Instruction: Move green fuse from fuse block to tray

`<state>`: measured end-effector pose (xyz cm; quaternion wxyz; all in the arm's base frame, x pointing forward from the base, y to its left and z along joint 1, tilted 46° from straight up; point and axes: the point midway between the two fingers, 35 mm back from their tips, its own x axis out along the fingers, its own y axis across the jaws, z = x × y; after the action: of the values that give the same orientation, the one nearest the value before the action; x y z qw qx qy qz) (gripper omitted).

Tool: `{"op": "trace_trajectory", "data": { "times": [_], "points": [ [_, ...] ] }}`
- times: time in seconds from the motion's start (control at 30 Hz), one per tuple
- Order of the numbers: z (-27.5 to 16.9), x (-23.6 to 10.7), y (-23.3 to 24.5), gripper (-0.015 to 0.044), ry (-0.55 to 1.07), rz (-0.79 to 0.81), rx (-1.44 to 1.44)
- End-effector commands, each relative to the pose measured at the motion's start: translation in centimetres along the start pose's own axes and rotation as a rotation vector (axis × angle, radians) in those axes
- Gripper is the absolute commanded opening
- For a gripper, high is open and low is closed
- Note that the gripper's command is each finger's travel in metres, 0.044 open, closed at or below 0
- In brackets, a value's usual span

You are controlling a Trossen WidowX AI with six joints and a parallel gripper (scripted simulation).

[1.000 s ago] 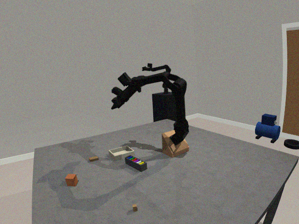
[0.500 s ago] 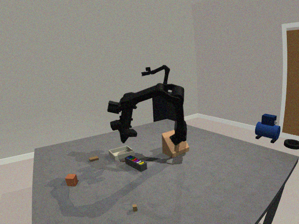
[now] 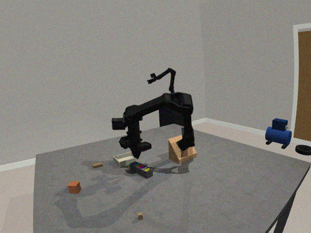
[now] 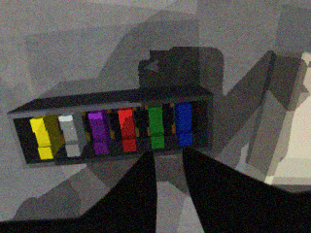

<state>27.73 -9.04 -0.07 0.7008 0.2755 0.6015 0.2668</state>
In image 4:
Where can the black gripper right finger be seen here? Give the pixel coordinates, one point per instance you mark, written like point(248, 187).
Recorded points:
point(228, 201)

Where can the beige open tray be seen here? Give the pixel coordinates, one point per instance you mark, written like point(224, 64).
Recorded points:
point(281, 155)

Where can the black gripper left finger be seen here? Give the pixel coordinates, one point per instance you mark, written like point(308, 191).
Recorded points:
point(130, 207)

